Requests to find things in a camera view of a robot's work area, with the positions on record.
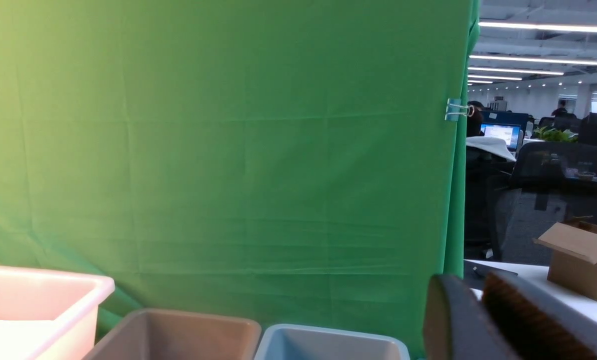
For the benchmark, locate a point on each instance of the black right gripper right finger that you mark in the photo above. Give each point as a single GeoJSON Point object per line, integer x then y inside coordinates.
{"type": "Point", "coordinates": [536, 324]}

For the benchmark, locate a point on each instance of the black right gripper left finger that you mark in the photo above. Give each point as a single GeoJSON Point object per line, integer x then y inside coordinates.
{"type": "Point", "coordinates": [457, 326]}

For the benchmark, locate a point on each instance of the cardboard box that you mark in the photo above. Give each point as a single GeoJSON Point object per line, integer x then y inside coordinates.
{"type": "Point", "coordinates": [573, 263]}

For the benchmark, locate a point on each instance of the black office chair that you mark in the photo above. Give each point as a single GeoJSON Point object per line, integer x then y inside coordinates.
{"type": "Point", "coordinates": [546, 179]}

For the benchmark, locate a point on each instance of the blue plastic bin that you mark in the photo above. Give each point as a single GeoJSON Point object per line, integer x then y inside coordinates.
{"type": "Point", "coordinates": [301, 342]}

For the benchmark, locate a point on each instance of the computer monitor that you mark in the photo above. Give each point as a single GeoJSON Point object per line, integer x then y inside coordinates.
{"type": "Point", "coordinates": [511, 134]}

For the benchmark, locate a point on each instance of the metal binder clip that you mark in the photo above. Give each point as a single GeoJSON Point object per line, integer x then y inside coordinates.
{"type": "Point", "coordinates": [455, 109]}

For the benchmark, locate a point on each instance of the green backdrop cloth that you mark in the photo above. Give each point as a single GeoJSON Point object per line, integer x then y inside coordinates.
{"type": "Point", "coordinates": [285, 161]}

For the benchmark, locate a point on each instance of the brown plastic bin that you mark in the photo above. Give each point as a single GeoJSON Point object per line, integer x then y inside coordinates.
{"type": "Point", "coordinates": [164, 334]}

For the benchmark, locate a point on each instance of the large white plastic tub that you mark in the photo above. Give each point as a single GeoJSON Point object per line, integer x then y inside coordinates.
{"type": "Point", "coordinates": [49, 315]}

